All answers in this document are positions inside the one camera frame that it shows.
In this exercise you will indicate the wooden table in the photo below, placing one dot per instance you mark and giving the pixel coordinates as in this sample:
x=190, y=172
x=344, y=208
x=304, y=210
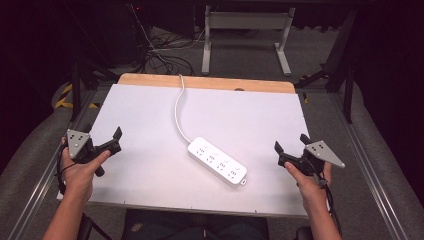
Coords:
x=206, y=82

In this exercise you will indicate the white metal stand frame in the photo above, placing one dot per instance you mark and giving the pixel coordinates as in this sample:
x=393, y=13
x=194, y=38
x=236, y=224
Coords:
x=248, y=20

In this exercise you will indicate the white table cover board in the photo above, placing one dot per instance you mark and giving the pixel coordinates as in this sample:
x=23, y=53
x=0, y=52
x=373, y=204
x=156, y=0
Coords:
x=150, y=133

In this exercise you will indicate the yellow black hazard tape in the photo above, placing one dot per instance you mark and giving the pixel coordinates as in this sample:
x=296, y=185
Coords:
x=65, y=98

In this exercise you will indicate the white power strip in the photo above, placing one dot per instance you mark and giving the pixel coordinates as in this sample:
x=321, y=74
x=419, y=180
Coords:
x=217, y=161

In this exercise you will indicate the person's dark pants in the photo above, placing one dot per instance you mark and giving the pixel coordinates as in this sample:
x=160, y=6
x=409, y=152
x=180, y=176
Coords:
x=193, y=226

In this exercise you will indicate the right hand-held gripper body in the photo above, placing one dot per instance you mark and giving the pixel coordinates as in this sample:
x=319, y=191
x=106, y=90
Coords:
x=322, y=154

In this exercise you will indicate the person's right hand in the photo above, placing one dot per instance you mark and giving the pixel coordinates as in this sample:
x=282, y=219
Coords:
x=311, y=188

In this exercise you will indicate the metal floor rail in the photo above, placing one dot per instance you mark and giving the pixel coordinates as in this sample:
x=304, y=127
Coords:
x=366, y=166
x=43, y=180

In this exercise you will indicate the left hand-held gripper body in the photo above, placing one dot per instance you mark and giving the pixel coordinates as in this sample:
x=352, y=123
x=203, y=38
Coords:
x=77, y=141

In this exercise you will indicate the black metal stand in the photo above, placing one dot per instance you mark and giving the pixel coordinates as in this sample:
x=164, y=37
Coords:
x=346, y=80
x=76, y=90

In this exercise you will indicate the person's left hand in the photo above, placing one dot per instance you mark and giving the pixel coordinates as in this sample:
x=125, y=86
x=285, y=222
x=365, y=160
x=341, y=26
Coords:
x=78, y=176

